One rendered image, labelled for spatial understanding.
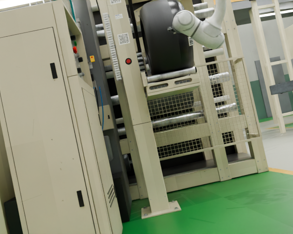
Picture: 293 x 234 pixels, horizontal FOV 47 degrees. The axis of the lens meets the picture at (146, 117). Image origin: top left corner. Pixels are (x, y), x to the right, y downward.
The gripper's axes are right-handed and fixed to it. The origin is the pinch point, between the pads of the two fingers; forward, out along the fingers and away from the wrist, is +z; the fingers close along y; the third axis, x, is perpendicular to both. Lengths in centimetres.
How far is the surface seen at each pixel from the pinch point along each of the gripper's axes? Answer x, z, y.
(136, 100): 39, 18, 32
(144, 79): 25.9, 8.0, 24.7
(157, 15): -12.8, 7.6, 7.9
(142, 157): 78, 12, 37
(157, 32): -1.4, 3.7, 10.3
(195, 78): 32.2, 8.5, -8.3
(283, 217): 108, -54, -27
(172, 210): 115, 2, 25
